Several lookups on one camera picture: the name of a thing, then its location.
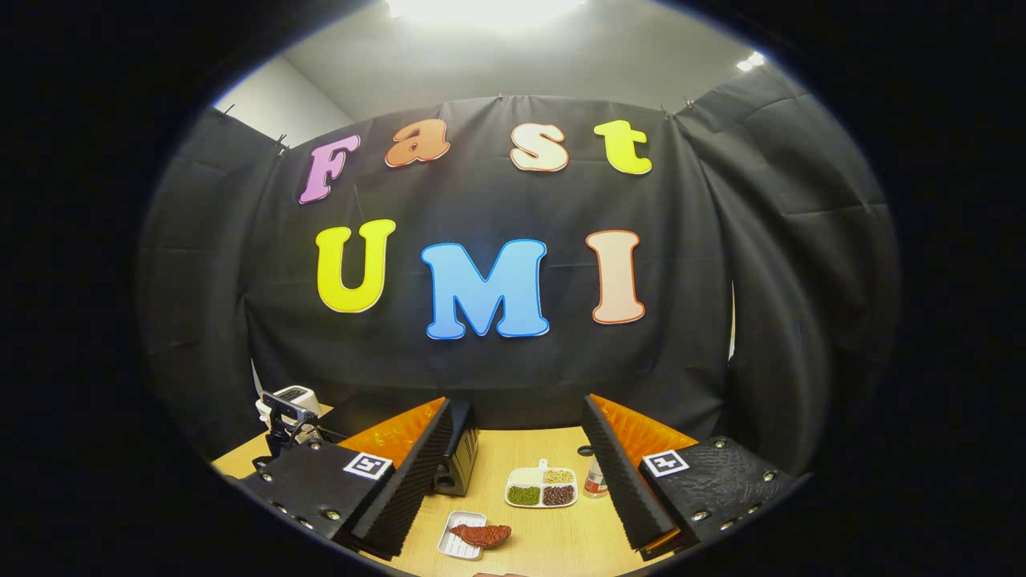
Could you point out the black backdrop cloth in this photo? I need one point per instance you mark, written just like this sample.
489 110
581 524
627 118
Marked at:
497 200

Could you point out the white rectangular dish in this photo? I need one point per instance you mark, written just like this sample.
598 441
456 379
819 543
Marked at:
457 546

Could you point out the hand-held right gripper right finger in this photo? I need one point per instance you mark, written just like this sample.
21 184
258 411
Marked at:
621 489

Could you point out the clear plastic bottle red label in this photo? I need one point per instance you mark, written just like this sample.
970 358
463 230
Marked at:
595 479

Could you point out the black electric oven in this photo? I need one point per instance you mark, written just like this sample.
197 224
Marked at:
458 457

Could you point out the white divided bean plate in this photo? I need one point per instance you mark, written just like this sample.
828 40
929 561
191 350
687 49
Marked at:
541 487

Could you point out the small ceiling light panel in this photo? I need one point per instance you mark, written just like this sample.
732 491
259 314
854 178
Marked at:
750 61

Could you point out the white countertop appliance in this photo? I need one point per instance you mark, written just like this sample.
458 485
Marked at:
311 398

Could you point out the red meat piece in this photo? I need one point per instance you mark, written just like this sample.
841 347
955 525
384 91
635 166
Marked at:
481 534

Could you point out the large ceiling light panel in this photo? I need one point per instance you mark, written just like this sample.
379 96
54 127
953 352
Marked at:
489 12

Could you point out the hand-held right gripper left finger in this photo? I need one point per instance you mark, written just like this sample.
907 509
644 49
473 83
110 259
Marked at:
409 489

